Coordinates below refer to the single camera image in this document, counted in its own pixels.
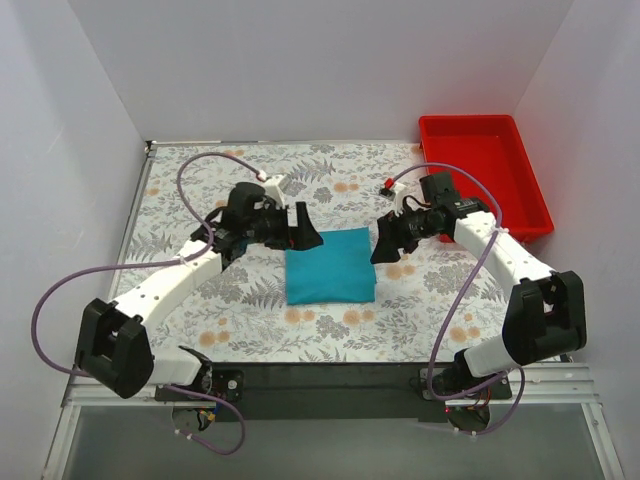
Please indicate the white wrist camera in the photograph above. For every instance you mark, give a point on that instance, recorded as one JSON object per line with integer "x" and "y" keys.
{"x": 396, "y": 192}
{"x": 274, "y": 186}

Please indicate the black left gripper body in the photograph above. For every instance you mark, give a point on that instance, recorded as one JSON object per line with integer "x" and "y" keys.
{"x": 291, "y": 226}

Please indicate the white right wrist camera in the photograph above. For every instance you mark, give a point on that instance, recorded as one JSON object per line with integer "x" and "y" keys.
{"x": 396, "y": 192}

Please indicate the red plastic tray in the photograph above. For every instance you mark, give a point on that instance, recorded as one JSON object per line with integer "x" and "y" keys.
{"x": 490, "y": 148}

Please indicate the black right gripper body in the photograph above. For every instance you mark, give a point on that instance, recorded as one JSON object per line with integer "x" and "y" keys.
{"x": 395, "y": 230}

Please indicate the teal t shirt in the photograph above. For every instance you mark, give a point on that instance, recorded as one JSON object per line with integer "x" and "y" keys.
{"x": 339, "y": 271}

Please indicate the floral patterned table mat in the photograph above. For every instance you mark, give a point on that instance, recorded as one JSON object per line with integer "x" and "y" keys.
{"x": 242, "y": 314}

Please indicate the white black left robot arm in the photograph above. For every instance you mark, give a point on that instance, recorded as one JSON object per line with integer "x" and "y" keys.
{"x": 113, "y": 345}

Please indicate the aluminium frame rail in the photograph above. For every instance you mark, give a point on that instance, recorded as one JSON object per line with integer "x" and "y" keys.
{"x": 340, "y": 421}

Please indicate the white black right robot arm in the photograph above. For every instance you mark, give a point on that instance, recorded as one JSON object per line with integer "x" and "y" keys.
{"x": 545, "y": 315}

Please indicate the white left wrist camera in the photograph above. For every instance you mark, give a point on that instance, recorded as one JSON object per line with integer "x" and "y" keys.
{"x": 274, "y": 186}

